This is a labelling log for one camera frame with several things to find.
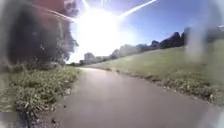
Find grass verge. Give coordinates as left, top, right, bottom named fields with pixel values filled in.
left=0, top=65, right=82, bottom=125

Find grass slope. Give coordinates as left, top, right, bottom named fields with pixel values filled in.
left=87, top=39, right=224, bottom=107

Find dark trees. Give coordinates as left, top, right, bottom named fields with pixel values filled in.
left=6, top=0, right=80, bottom=69

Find grey asphalt path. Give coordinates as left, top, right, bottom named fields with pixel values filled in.
left=39, top=66, right=224, bottom=128

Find row of distant trees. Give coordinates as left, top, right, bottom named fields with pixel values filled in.
left=68, top=25, right=224, bottom=67

